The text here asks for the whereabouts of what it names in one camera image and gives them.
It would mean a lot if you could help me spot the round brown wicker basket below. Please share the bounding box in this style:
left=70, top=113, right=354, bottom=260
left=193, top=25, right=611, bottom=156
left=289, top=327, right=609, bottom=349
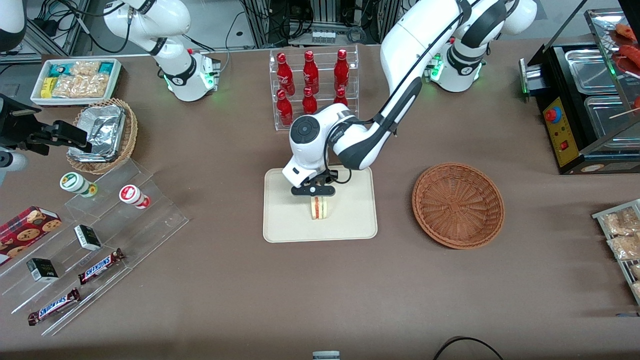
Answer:
left=412, top=162, right=506, bottom=250

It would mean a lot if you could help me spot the steel warmer pan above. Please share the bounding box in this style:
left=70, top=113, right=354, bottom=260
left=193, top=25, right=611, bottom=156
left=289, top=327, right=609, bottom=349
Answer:
left=564, top=49, right=619, bottom=95
left=584, top=95, right=640, bottom=140

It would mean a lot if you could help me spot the black cable loop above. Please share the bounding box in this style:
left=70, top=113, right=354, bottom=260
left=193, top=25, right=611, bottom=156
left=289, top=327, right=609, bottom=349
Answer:
left=432, top=336, right=505, bottom=360

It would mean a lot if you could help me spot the red cookie box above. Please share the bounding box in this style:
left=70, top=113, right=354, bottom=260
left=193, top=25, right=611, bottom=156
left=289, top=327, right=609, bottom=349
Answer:
left=0, top=205, right=63, bottom=266

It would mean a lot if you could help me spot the white rectangular snack bin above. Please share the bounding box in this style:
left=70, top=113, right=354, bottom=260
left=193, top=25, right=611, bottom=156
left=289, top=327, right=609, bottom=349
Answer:
left=30, top=58, right=123, bottom=107

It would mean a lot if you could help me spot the small black white box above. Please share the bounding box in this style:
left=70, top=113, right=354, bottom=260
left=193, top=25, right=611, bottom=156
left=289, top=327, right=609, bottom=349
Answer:
left=74, top=224, right=102, bottom=251
left=26, top=258, right=59, bottom=283

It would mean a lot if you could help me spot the Snickers chocolate bar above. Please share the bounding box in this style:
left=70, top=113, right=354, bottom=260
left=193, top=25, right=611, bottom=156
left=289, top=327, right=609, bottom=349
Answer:
left=27, top=287, right=81, bottom=327
left=78, top=248, right=126, bottom=286

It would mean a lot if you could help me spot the cream rectangular tray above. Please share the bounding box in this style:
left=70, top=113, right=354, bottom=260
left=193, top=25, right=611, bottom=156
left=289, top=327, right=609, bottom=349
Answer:
left=263, top=164, right=379, bottom=244

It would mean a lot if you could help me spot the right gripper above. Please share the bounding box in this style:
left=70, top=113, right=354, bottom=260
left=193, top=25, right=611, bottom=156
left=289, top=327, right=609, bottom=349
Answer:
left=0, top=95, right=93, bottom=155

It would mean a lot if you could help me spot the silver foil container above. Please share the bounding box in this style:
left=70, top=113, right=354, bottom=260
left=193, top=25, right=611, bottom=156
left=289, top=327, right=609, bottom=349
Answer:
left=68, top=104, right=127, bottom=163

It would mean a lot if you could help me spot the aluminium frame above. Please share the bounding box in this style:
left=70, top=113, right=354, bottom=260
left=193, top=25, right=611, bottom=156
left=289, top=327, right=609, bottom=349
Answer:
left=242, top=0, right=401, bottom=48

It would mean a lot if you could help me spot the clear rice cracker packet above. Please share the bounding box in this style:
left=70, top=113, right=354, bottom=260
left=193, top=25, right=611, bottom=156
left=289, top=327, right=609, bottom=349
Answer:
left=70, top=61, right=101, bottom=77
left=52, top=75, right=86, bottom=98
left=80, top=74, right=110, bottom=98

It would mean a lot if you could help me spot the tray of packaged crackers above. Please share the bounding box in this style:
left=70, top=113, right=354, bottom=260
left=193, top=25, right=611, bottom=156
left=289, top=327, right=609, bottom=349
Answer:
left=592, top=199, right=640, bottom=306

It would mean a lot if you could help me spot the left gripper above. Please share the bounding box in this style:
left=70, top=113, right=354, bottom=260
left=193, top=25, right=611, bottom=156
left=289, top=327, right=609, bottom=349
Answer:
left=282, top=162, right=339, bottom=203

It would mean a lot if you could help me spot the green lid cup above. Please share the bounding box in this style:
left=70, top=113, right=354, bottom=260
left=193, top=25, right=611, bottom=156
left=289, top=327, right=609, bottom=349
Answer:
left=59, top=172, right=98, bottom=198

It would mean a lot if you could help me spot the triangular sandwich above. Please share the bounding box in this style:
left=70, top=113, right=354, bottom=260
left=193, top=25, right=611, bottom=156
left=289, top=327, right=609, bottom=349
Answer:
left=309, top=196, right=330, bottom=221

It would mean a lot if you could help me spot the clear acrylic bottle rack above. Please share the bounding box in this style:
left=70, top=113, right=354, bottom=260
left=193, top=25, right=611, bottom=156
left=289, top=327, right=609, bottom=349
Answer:
left=269, top=45, right=360, bottom=132

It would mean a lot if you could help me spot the black food warmer machine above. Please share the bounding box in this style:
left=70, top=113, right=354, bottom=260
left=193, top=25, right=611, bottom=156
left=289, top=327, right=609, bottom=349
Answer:
left=519, top=7, right=640, bottom=176

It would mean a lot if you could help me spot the clear acrylic stepped stand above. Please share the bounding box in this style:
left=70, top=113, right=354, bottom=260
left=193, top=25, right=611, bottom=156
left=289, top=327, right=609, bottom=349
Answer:
left=0, top=159, right=190, bottom=337

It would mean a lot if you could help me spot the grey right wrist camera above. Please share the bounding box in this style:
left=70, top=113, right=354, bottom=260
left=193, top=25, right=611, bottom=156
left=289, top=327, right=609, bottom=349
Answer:
left=0, top=150, right=29, bottom=186

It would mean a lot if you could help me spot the red lid cup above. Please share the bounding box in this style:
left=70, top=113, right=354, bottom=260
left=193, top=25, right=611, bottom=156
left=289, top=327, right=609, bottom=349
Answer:
left=118, top=184, right=151, bottom=210

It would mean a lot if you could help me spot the light wicker basket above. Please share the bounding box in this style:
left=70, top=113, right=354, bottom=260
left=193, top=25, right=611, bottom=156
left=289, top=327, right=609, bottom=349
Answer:
left=66, top=98, right=139, bottom=175

